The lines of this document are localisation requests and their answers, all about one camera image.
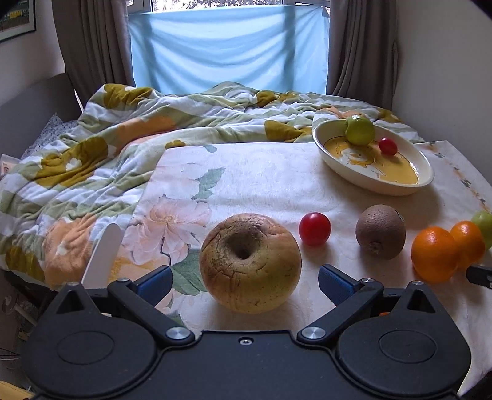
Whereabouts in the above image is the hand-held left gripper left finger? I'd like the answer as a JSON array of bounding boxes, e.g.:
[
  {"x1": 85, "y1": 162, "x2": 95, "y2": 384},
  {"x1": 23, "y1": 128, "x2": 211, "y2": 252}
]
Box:
[{"x1": 40, "y1": 265, "x2": 196, "y2": 346}]

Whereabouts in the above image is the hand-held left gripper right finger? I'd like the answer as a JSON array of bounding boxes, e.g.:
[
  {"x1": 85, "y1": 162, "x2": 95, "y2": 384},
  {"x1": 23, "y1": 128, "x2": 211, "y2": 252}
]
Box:
[{"x1": 297, "y1": 264, "x2": 454, "y2": 345}]

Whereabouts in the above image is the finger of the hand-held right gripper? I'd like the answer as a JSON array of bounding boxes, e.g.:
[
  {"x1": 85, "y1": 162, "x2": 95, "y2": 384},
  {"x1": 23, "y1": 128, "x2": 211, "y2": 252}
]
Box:
[{"x1": 466, "y1": 265, "x2": 492, "y2": 289}]

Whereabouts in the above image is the large orange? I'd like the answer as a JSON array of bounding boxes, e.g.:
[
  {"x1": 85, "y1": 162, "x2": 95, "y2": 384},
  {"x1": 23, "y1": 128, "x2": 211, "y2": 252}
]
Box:
[
  {"x1": 411, "y1": 227, "x2": 462, "y2": 284},
  {"x1": 450, "y1": 220, "x2": 487, "y2": 270}
]

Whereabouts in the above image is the large green apple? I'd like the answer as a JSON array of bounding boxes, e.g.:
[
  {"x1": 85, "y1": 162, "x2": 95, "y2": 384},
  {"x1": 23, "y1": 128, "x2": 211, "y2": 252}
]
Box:
[{"x1": 471, "y1": 210, "x2": 492, "y2": 250}]

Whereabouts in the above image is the brown kiwi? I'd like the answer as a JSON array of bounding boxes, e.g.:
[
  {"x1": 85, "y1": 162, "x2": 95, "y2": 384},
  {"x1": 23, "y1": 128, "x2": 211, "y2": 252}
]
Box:
[{"x1": 355, "y1": 205, "x2": 407, "y2": 256}]

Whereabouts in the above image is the large wrinkled yellow apple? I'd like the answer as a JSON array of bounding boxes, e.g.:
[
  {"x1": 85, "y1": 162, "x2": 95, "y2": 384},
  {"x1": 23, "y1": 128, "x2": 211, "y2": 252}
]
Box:
[{"x1": 200, "y1": 213, "x2": 302, "y2": 313}]

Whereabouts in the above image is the cream oval bowl yellow inside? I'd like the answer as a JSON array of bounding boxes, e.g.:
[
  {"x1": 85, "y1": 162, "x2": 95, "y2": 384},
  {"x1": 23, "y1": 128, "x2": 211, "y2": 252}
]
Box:
[{"x1": 312, "y1": 119, "x2": 435, "y2": 197}]

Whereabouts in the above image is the white flat plastic strip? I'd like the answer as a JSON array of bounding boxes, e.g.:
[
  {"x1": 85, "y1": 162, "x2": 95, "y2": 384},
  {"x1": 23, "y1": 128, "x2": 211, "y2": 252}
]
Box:
[{"x1": 82, "y1": 223, "x2": 123, "y2": 289}]

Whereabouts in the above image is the floral cream tablecloth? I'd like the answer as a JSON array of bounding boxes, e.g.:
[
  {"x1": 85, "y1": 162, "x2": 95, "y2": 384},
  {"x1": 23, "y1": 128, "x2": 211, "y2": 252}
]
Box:
[{"x1": 82, "y1": 140, "x2": 492, "y2": 397}]

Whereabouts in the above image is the striped floral blanket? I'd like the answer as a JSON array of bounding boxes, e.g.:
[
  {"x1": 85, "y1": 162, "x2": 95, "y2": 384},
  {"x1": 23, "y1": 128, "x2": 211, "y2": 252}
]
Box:
[{"x1": 0, "y1": 81, "x2": 425, "y2": 291}]

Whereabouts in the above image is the small green apple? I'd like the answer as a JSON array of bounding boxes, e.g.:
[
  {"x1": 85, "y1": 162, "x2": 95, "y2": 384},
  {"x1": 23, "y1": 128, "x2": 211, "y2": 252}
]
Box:
[{"x1": 345, "y1": 114, "x2": 376, "y2": 146}]

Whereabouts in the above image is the dotted grey pillow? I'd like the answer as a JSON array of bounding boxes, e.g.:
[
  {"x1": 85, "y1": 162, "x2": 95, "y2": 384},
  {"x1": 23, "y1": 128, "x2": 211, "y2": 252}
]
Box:
[{"x1": 22, "y1": 113, "x2": 83, "y2": 159}]

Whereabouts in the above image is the grey headboard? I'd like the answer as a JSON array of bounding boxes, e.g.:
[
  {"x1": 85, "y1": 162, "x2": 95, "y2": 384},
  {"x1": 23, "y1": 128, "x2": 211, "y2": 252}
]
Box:
[{"x1": 0, "y1": 72, "x2": 83, "y2": 162}]

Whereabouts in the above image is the grey-brown curtain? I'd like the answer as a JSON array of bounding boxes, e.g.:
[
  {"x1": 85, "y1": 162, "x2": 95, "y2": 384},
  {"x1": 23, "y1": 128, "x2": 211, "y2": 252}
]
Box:
[
  {"x1": 52, "y1": 0, "x2": 136, "y2": 106},
  {"x1": 326, "y1": 0, "x2": 400, "y2": 110}
]

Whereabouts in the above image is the light blue window cloth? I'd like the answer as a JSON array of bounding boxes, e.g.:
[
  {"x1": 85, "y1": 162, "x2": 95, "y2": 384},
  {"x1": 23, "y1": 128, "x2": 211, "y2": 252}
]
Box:
[{"x1": 129, "y1": 5, "x2": 331, "y2": 95}]

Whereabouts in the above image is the white window frame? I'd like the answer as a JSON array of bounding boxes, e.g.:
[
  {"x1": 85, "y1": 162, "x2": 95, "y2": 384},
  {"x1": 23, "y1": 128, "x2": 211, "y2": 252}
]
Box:
[{"x1": 127, "y1": 0, "x2": 332, "y2": 16}]

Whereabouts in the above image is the framed wall picture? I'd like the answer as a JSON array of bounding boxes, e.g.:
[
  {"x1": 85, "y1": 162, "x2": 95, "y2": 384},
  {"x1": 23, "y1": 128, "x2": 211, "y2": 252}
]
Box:
[{"x1": 0, "y1": 0, "x2": 37, "y2": 42}]

